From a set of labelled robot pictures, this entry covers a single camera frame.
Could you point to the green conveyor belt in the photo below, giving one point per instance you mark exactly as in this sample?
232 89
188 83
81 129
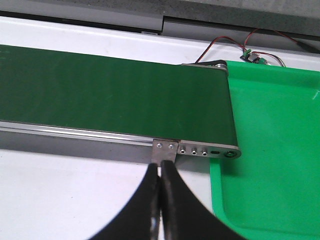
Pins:
71 90

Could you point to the aluminium conveyor frame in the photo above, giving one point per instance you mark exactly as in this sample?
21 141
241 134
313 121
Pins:
110 145

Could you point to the green plastic tray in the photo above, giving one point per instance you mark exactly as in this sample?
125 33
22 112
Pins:
271 192

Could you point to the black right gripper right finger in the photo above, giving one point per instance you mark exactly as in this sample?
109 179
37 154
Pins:
184 217

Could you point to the small green circuit board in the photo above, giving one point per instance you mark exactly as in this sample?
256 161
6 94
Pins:
252 57

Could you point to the grey stone counter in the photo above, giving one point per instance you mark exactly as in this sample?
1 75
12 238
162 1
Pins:
281 24

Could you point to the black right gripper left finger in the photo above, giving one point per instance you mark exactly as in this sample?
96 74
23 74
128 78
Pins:
139 219

